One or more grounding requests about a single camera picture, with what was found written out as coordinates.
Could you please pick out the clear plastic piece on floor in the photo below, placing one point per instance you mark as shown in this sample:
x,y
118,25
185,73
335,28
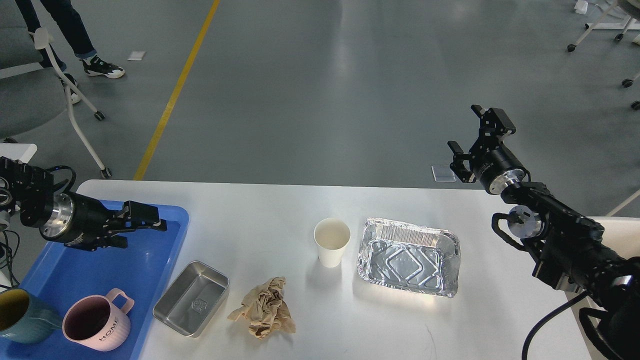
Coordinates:
x,y
443,174

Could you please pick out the white bin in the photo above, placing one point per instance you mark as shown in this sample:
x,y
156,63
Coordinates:
x,y
619,242

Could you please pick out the person in jeans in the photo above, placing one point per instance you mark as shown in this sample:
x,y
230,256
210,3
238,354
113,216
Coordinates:
x,y
73,29

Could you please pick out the grey office chair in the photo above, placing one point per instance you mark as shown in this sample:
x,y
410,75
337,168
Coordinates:
x,y
32,98

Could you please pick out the stainless steel rectangular tin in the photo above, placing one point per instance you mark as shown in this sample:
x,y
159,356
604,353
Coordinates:
x,y
191,300

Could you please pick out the white side table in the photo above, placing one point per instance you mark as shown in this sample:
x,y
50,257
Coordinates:
x,y
22,152

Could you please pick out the blue plastic tray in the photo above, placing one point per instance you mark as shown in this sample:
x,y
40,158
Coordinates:
x,y
60,276

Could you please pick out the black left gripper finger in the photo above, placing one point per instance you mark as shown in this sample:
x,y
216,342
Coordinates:
x,y
136,216
111,241

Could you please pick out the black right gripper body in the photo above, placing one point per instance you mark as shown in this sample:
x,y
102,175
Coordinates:
x,y
495,167

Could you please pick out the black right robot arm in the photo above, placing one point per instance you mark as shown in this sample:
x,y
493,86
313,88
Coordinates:
x,y
566,246

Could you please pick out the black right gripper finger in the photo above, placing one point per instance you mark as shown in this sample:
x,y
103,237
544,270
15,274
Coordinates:
x,y
495,125
465,164

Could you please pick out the white chair base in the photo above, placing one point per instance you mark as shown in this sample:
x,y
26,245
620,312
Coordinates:
x,y
631,20

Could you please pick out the aluminium foil tray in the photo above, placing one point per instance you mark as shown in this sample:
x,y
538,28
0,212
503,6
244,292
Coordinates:
x,y
409,257

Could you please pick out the pink ribbed mug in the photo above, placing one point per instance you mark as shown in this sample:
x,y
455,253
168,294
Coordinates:
x,y
100,322

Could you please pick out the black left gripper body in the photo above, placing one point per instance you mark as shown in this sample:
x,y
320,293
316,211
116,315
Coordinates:
x,y
76,220

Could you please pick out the white paper cup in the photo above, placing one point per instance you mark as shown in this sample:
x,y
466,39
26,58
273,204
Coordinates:
x,y
331,236

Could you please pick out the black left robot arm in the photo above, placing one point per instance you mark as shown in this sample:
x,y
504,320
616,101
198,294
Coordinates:
x,y
29,190

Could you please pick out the crumpled brown paper napkin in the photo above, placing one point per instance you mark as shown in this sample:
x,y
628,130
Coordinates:
x,y
266,310

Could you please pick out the teal ceramic mug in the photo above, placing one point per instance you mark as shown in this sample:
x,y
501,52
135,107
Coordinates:
x,y
25,318

